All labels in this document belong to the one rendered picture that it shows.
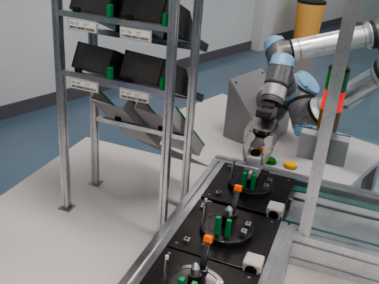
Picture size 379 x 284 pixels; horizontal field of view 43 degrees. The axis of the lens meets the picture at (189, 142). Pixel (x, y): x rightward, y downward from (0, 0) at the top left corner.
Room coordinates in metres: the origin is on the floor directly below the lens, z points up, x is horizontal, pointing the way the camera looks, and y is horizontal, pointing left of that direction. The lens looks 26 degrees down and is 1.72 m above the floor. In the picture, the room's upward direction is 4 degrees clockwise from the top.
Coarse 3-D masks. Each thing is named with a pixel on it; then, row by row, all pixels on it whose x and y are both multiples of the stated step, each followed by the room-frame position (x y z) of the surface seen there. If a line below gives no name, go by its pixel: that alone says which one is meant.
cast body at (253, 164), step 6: (252, 150) 1.27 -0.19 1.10; (258, 150) 1.28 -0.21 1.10; (246, 156) 1.26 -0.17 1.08; (252, 156) 1.26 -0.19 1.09; (258, 156) 1.26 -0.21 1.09; (246, 162) 1.25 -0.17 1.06; (252, 162) 1.25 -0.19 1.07; (258, 162) 1.24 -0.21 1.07; (246, 168) 1.25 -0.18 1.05; (252, 168) 1.24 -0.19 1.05; (258, 168) 1.24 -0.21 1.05; (252, 174) 1.24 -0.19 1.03; (258, 174) 1.25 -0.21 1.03
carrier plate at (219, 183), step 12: (228, 168) 1.38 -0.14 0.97; (240, 168) 1.39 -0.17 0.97; (216, 180) 1.30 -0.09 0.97; (276, 180) 1.33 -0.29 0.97; (288, 180) 1.33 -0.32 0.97; (204, 192) 1.22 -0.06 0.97; (228, 192) 1.23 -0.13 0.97; (276, 192) 1.26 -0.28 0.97; (288, 192) 1.26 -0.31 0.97; (228, 204) 1.17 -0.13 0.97; (240, 204) 1.17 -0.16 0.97; (252, 204) 1.18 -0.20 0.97; (264, 204) 1.18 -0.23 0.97
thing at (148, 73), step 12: (132, 60) 1.25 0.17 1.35; (144, 60) 1.23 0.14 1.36; (156, 60) 1.22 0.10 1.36; (120, 72) 1.25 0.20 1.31; (132, 72) 1.23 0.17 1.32; (144, 72) 1.22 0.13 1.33; (156, 72) 1.20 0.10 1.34; (180, 72) 1.28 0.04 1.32; (144, 84) 1.30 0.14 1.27; (156, 84) 1.19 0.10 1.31; (180, 84) 1.28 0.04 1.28
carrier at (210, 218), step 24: (192, 216) 1.09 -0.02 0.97; (216, 216) 1.00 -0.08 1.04; (240, 216) 1.08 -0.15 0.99; (264, 216) 1.12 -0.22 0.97; (192, 240) 0.99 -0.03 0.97; (216, 240) 0.97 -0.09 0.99; (240, 240) 0.98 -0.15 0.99; (264, 240) 1.01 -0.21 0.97; (240, 264) 0.91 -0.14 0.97; (264, 264) 0.93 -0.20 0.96
